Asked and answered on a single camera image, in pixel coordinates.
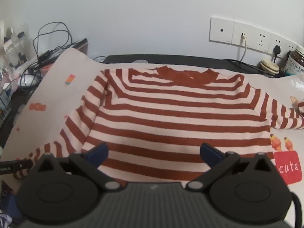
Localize cluttered side table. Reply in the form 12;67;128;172
20;22;73;88

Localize white wall plate round port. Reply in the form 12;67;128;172
209;16;235;44

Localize white printed table mat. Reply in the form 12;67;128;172
0;47;304;228

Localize clear plastic bottles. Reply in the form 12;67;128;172
0;24;36;76

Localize white cable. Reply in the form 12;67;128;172
239;33;249;63

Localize white wall socket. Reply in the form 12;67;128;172
268;33;298;59
231;21;272;53

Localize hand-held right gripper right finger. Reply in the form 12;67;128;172
185;142;277;190

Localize pink box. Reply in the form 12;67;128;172
40;62;55;74

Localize black flat box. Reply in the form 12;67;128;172
70;38;89;60

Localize brown supplement jar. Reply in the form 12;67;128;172
282;44;304;76

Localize thick black cable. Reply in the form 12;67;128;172
290;192;304;228

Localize brown white striped sweater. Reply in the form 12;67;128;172
13;66;304;188

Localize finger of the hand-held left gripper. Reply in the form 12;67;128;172
0;159;34;175

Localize white round object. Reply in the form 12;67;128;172
23;74;40;86

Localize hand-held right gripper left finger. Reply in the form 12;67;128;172
32;142;120;190

